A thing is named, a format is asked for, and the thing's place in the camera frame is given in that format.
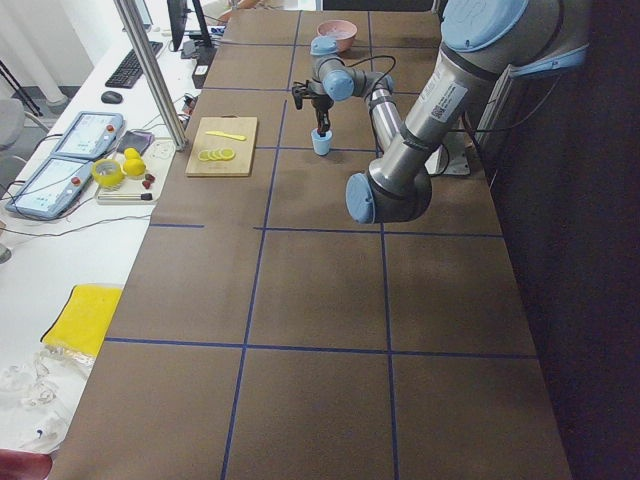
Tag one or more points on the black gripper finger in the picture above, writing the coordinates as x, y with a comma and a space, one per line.
323, 123

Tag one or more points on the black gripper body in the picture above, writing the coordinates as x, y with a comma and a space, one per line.
320, 106

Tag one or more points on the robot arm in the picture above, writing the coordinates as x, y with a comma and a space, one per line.
479, 41

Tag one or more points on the light blue cup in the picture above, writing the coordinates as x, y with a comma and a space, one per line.
321, 142

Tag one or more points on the strawberries on tray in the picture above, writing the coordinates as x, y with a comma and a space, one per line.
148, 181

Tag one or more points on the pink bowl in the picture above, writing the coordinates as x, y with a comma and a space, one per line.
342, 31

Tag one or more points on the yellow plastic knife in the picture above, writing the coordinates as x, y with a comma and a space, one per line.
222, 134

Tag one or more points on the wooden cutting board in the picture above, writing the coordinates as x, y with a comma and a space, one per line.
241, 165

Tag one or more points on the lemon slices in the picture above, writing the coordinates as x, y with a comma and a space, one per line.
216, 155

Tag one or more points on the white mounting pole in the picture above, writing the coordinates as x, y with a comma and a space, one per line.
450, 159

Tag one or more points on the dark wallet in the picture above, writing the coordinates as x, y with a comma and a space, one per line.
138, 140

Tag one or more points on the white tray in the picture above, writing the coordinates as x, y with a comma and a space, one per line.
158, 158

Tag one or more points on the whole yellow lemon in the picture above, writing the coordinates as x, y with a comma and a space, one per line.
134, 167

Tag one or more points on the black keyboard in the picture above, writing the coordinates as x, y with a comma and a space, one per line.
128, 72

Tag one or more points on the black computer mouse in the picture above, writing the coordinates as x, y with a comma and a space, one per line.
111, 97

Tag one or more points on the yellow tape roll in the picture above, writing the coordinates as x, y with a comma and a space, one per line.
107, 173

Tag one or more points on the upper teach pendant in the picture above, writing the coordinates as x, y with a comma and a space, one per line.
90, 135

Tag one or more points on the teach pendant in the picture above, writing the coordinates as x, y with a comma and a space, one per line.
90, 135
51, 189

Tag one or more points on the lower teach pendant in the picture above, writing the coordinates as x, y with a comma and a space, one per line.
51, 189

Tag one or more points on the yellow cloth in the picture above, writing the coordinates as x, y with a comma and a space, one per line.
83, 322

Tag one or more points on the clear plastic bag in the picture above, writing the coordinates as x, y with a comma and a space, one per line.
39, 399

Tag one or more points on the red chair back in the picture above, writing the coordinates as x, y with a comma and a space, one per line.
18, 465

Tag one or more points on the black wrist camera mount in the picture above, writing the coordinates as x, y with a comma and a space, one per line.
300, 92

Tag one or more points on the aluminium frame post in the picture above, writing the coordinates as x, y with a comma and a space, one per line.
140, 43

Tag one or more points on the black handled tool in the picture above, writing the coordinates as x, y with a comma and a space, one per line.
145, 197

